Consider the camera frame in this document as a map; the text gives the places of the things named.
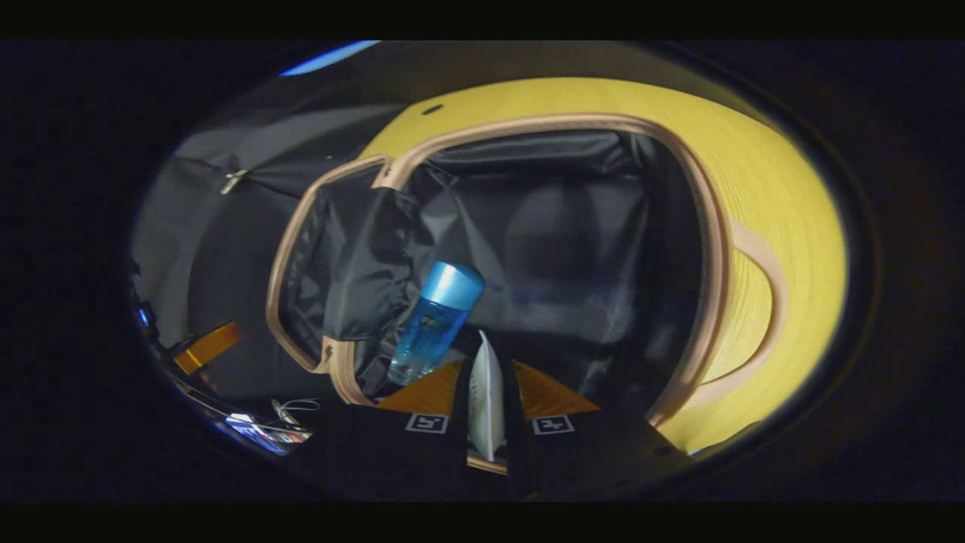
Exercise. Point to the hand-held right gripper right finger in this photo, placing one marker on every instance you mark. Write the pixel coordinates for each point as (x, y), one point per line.
(516, 426)

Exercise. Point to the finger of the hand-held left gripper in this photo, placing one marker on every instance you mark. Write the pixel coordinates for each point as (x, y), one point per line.
(207, 348)

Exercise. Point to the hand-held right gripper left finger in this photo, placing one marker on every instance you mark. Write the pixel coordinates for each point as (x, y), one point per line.
(458, 426)

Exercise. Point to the pale blue squeeze tube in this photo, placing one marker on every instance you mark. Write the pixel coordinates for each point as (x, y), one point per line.
(486, 400)

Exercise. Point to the clear blue bottle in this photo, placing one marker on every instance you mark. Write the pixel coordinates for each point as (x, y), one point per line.
(433, 324)

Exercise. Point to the pink suitcase with black lining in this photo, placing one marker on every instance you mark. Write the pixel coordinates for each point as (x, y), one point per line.
(565, 226)

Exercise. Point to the shiny blue red object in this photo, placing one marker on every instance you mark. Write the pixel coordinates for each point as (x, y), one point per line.
(260, 434)

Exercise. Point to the small metal clip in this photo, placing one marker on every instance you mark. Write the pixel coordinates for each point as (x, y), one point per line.
(234, 181)

